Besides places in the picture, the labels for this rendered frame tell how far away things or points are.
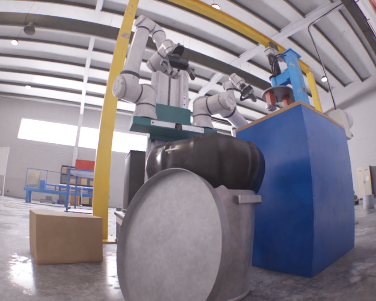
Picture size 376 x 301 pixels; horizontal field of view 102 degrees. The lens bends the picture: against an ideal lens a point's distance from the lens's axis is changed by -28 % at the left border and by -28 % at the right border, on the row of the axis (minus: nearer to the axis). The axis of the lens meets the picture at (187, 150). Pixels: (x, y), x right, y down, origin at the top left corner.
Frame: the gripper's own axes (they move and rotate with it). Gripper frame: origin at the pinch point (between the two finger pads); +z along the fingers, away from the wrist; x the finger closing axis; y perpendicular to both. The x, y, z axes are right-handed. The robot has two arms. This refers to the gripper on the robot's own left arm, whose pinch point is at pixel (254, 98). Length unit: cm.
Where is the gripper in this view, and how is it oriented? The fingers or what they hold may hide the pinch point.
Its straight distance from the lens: 208.1
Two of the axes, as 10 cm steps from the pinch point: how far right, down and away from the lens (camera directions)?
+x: -6.9, 6.3, 3.5
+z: 5.7, 7.7, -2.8
